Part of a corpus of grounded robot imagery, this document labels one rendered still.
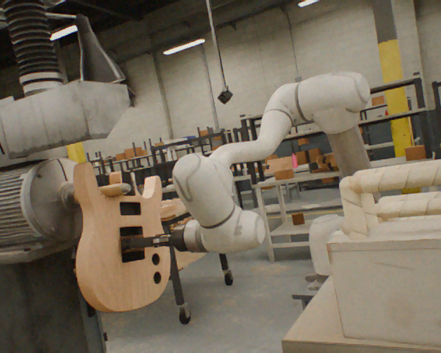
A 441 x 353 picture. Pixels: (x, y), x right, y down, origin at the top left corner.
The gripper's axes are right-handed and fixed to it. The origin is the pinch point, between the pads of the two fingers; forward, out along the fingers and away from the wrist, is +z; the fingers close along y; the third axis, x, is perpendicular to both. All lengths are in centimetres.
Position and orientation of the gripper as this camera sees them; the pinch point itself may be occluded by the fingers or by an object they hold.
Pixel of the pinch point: (133, 243)
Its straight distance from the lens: 130.5
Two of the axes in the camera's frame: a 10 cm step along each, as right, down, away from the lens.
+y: 5.0, 0.6, 8.6
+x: -1.1, -9.9, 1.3
